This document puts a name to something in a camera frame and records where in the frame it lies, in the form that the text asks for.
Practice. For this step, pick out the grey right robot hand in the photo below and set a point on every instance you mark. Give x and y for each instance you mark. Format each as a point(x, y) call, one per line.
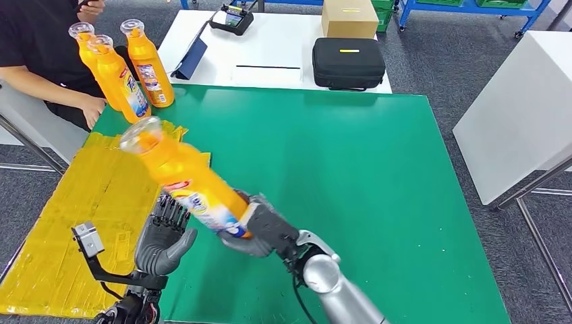
point(268, 232)

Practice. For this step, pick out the person's right hand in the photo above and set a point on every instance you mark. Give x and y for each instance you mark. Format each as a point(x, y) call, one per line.
point(93, 109)

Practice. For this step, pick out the person's left hand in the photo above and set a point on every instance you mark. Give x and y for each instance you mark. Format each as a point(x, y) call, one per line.
point(93, 8)

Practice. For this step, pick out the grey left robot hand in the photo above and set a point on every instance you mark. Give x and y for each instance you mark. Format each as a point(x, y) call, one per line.
point(158, 250)

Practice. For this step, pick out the orange detergent bottle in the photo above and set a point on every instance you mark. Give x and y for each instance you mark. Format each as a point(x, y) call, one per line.
point(178, 170)
point(87, 56)
point(118, 80)
point(147, 67)

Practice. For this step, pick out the person's right forearm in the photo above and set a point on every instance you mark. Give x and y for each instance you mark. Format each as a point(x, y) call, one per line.
point(40, 85)

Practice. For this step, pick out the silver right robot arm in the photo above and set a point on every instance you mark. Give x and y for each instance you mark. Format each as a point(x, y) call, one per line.
point(339, 295)

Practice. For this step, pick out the person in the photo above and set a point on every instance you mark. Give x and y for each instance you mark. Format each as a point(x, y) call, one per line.
point(31, 35)

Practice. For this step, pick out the white seat with metal legs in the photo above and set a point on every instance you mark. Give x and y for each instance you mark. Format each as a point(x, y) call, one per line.
point(27, 125)

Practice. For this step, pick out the green table mat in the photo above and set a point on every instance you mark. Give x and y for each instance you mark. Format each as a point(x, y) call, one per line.
point(335, 156)

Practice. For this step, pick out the blue tablet case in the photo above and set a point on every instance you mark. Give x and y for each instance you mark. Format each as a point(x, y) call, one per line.
point(191, 61)

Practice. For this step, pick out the yellow taped plastic sheet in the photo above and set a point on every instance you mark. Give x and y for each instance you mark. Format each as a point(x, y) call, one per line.
point(44, 268)

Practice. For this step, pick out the black remote controller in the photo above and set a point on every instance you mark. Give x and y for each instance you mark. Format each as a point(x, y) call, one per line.
point(231, 20)

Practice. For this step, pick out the black strip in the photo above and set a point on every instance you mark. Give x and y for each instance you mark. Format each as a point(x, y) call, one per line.
point(268, 67)

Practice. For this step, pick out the black carrying case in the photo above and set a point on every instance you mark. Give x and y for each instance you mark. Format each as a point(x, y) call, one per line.
point(348, 66)

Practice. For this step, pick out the cardboard box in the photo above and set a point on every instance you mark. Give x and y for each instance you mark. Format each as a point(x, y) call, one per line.
point(351, 21)

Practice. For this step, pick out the green plastic crate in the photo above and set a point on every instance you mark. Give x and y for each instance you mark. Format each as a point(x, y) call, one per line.
point(502, 3)
point(384, 17)
point(440, 2)

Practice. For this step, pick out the white table with metal legs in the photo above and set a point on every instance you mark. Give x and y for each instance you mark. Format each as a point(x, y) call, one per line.
point(511, 123)

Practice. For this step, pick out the blue wheeled rack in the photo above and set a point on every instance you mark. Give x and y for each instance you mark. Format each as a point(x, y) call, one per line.
point(469, 9)

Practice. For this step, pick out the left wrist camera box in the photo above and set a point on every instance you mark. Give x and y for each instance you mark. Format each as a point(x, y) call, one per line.
point(88, 239)

